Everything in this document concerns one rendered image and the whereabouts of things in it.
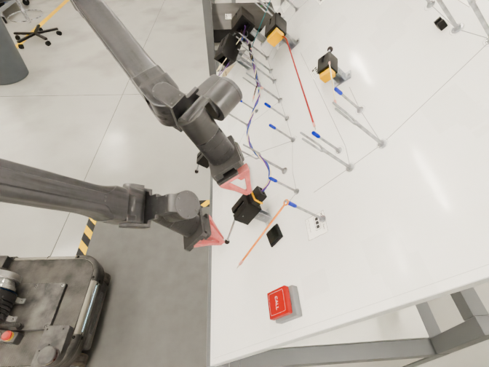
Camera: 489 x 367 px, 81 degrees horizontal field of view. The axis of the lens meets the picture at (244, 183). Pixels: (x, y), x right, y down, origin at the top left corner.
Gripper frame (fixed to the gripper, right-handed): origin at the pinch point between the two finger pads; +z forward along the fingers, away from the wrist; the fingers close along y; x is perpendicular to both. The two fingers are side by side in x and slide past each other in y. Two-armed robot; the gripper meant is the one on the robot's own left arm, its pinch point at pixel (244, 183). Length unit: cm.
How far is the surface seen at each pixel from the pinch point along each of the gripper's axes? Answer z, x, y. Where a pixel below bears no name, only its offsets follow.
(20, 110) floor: -18, 183, 259
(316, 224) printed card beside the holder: 9.4, -8.9, -11.7
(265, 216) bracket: 11.8, 0.8, -0.5
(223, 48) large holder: -8, -12, 67
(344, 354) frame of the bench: 49, 3, -22
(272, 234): 12.6, 1.1, -5.5
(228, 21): -6, -21, 107
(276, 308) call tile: 11.9, 5.3, -22.1
